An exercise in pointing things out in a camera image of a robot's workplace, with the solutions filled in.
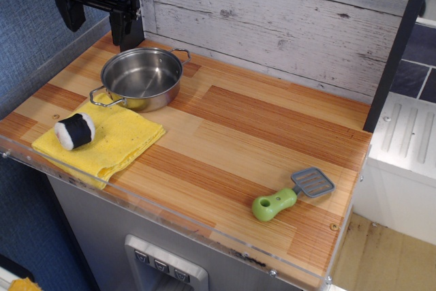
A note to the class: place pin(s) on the green handled grey spatula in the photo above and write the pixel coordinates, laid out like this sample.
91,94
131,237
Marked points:
312,182

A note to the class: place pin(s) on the stainless steel pot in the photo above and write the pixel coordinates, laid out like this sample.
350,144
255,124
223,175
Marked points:
141,79

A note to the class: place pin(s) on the plush sushi roll toy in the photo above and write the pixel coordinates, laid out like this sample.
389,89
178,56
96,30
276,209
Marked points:
75,131

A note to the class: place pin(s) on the yellow folded cloth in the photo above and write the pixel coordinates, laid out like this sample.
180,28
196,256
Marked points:
121,135

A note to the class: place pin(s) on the clear acrylic table edge guard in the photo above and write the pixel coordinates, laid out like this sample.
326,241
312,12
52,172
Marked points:
193,199

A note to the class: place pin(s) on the silver button control panel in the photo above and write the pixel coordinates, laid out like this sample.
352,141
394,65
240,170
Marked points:
155,268

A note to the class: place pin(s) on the yellow object bottom left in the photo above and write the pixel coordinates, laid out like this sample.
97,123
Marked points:
23,285

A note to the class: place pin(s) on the white grooved side cabinet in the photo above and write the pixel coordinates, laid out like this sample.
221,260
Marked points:
397,183

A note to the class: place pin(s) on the black left upright post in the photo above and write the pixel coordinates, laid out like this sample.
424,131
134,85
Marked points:
136,36

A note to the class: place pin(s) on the black upright post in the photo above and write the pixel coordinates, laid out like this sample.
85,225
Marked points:
136,36
406,26

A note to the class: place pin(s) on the black right upright post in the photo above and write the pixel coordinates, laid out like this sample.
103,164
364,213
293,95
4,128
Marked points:
406,26

